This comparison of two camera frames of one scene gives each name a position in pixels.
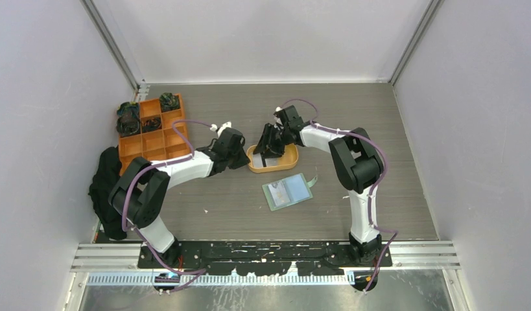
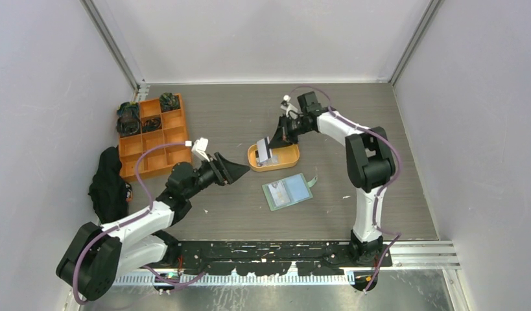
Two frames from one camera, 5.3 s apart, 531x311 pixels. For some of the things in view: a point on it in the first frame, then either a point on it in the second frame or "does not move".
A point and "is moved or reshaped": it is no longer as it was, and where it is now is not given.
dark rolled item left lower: x=128 y=125 does not move
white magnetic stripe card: x=258 y=162 is moved or reshaped
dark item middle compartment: x=151 y=124 does not move
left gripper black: x=243 y=160 to x=233 y=170
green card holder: x=288 y=191 does not move
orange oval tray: x=289 y=159 does not move
